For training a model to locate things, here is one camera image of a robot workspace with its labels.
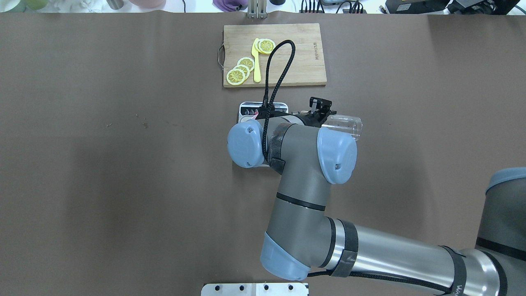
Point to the digital kitchen scale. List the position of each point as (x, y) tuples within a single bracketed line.
[(251, 110)]

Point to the white metal mount base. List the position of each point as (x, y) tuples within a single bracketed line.
[(256, 289)]

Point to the yellow plastic knife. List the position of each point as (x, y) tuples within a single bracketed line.
[(257, 70)]

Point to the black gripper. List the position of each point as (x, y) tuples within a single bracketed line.
[(313, 119)]

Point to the lemon slice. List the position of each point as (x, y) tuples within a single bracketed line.
[(266, 46), (255, 44), (248, 62), (234, 77), (245, 70)]

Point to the clear glass sauce bottle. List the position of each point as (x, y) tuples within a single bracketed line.
[(348, 124)]

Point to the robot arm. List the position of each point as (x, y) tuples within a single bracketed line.
[(315, 149)]

